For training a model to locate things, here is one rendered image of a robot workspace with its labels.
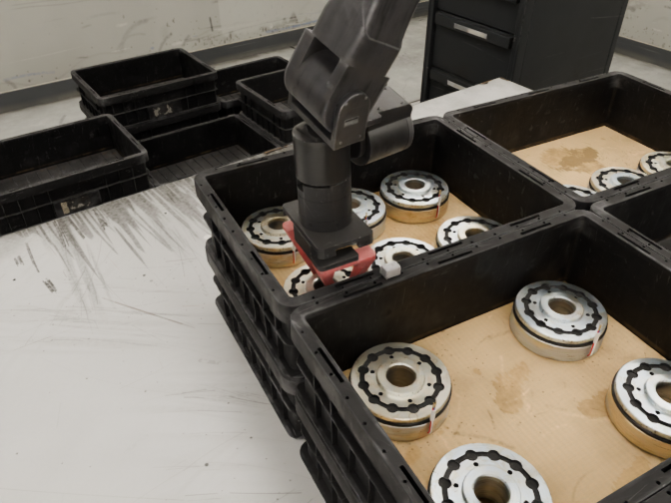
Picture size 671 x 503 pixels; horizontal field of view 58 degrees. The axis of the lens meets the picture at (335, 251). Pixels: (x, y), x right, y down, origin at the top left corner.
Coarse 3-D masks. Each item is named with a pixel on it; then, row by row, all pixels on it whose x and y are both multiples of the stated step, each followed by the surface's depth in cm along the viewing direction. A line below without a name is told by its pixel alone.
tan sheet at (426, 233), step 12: (456, 204) 92; (444, 216) 90; (456, 216) 90; (480, 216) 90; (396, 228) 87; (408, 228) 87; (420, 228) 87; (432, 228) 87; (420, 240) 85; (432, 240) 85; (300, 264) 80; (276, 276) 78
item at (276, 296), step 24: (432, 120) 93; (480, 144) 86; (216, 168) 81; (240, 168) 81; (552, 192) 76; (216, 216) 73; (528, 216) 72; (552, 216) 72; (240, 240) 68; (480, 240) 68; (264, 264) 64; (408, 264) 64; (264, 288) 62; (336, 288) 61; (288, 312) 60
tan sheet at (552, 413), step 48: (432, 336) 70; (480, 336) 70; (624, 336) 70; (480, 384) 64; (528, 384) 64; (576, 384) 64; (480, 432) 59; (528, 432) 59; (576, 432) 59; (576, 480) 55; (624, 480) 55
